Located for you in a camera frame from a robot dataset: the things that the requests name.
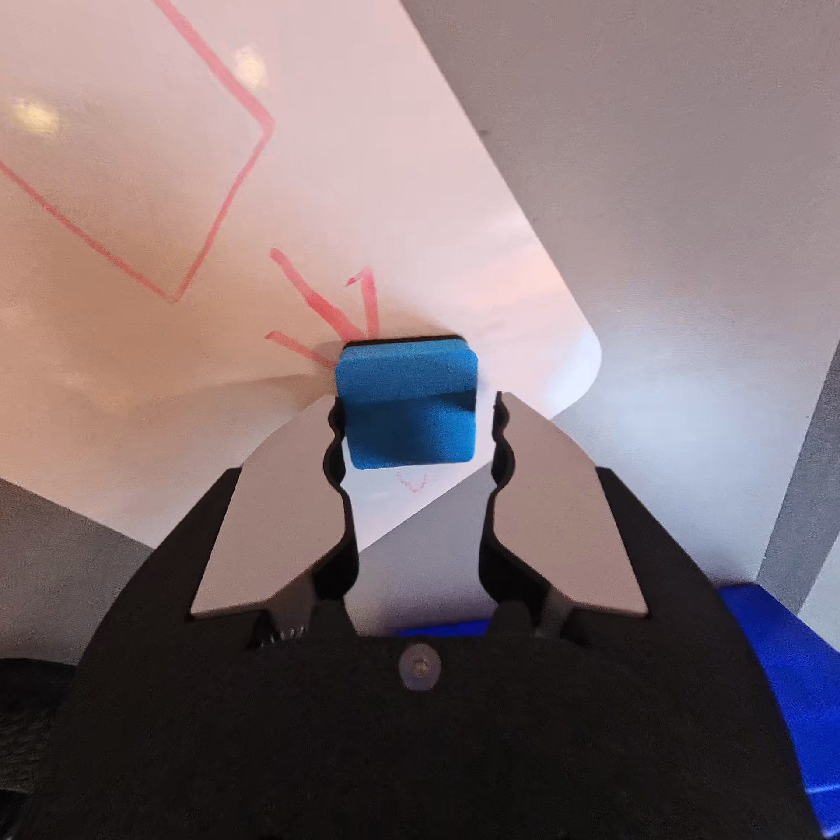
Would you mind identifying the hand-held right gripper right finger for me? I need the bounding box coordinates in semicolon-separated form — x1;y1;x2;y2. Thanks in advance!
479;391;650;638

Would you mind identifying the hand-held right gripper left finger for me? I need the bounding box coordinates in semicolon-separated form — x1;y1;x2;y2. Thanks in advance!
190;394;361;632

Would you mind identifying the blue whiteboard eraser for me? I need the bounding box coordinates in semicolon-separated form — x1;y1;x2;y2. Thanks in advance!
335;336;479;471

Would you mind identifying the blue plastic bin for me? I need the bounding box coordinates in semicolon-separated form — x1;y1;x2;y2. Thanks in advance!
394;583;840;821

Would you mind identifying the white whiteboard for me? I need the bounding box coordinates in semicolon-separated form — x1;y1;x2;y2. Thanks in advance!
0;0;602;552

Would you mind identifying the black mesh cushion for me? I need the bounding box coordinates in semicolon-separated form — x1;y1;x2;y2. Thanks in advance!
0;656;76;798

